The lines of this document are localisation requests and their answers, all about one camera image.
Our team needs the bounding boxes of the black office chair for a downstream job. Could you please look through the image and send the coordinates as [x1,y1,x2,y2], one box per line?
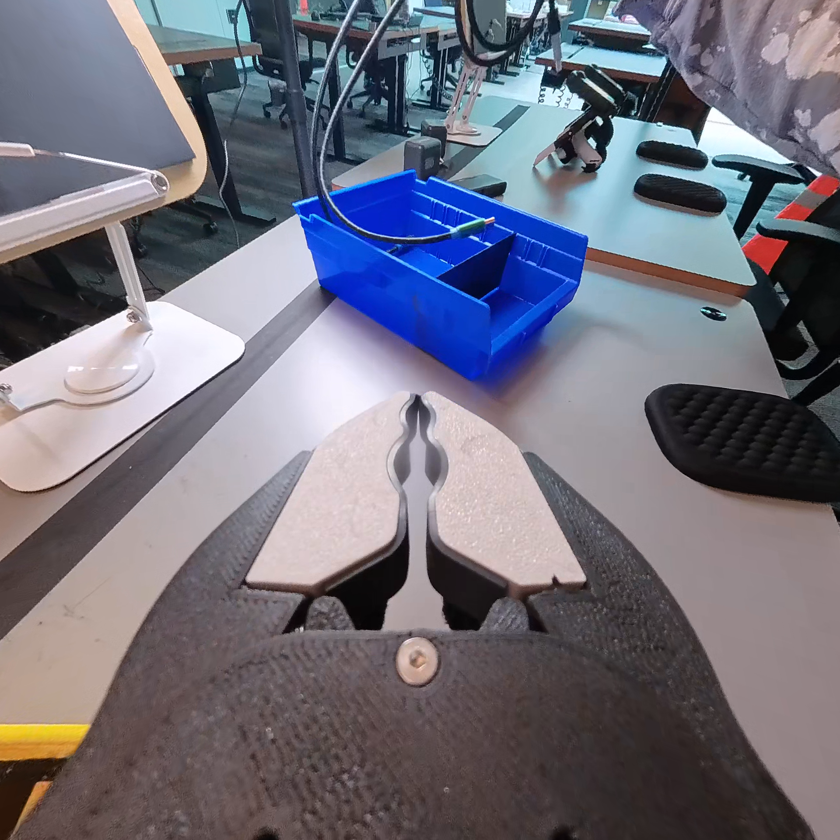
[712,154,840,406]
[244,0,311,130]

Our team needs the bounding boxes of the wooden desk black legs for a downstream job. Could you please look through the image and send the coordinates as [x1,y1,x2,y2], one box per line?
[147,25,278,228]
[292,10,460,160]

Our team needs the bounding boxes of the black wrist rest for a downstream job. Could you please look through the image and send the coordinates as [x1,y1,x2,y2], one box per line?
[645,384,840,505]
[637,140,710,171]
[633,172,728,215]

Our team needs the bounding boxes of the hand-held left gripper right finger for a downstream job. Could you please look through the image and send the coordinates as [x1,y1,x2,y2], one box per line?
[420,392,588,629]

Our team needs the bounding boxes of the black cable teal plug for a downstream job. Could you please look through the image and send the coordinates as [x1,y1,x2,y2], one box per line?
[310,0,497,255]

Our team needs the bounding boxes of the black handled device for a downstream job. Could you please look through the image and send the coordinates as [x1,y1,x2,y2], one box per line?
[533,64,635,173]

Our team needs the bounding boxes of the blue storage bin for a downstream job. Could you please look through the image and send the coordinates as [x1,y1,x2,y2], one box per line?
[293,169,589,380]

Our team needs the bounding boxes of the person's right forearm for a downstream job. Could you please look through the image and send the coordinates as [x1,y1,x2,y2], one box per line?
[613,0,840,176]

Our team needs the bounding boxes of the lit studio light panel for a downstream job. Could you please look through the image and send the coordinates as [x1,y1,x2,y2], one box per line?
[272,0,317,199]

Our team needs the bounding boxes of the black power adapter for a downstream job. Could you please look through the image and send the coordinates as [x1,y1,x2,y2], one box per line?
[403,136,448,179]

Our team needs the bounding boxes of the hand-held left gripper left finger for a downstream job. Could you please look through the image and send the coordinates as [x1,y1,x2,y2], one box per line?
[244,392,413,629]

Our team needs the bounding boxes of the yellow storage bin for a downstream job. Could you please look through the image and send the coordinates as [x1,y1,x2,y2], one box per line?
[0,722,91,840]

